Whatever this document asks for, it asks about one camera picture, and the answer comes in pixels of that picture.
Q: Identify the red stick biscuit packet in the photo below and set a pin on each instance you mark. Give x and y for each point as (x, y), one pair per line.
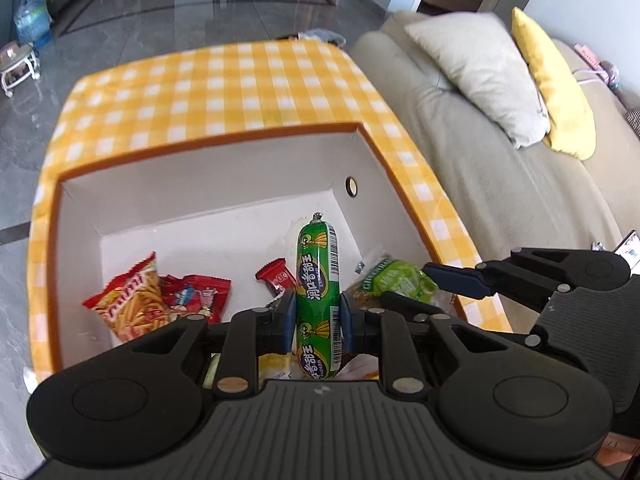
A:
(130, 305)

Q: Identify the smartphone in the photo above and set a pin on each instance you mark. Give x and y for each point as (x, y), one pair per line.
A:
(629, 252)

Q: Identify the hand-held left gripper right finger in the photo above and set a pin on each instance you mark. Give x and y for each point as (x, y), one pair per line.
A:
(348, 324)

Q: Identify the green sausage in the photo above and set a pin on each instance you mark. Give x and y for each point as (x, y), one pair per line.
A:
(317, 270)

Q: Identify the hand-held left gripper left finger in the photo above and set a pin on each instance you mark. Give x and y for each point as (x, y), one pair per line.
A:
(286, 321)

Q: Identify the orange cardboard box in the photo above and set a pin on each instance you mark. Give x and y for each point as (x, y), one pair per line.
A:
(210, 200)

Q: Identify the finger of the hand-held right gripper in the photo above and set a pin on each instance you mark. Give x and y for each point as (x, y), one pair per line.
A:
(405, 305)
(452, 277)

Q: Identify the brown-red long wafer packet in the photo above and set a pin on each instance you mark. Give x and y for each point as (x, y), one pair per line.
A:
(277, 277)

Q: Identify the beige pillow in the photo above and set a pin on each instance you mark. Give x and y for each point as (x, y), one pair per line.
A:
(487, 75)

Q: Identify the large red snack packet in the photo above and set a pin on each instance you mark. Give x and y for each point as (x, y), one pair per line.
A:
(200, 297)

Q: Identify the yellow checkered tablecloth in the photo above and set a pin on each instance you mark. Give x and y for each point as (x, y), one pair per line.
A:
(210, 85)

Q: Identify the green cake packet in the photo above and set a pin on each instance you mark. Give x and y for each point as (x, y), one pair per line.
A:
(400, 280)

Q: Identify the small wheeled stool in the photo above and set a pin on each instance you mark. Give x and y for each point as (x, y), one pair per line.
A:
(17, 65)

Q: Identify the beige sofa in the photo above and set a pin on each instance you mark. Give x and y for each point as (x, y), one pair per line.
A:
(500, 185)

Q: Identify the blue water jug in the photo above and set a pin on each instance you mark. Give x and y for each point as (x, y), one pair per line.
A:
(32, 22)

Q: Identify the yellow pillow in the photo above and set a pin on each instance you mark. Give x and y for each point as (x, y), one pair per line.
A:
(560, 90)

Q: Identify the pink item on sofa back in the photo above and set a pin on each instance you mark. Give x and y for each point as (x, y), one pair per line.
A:
(597, 62)

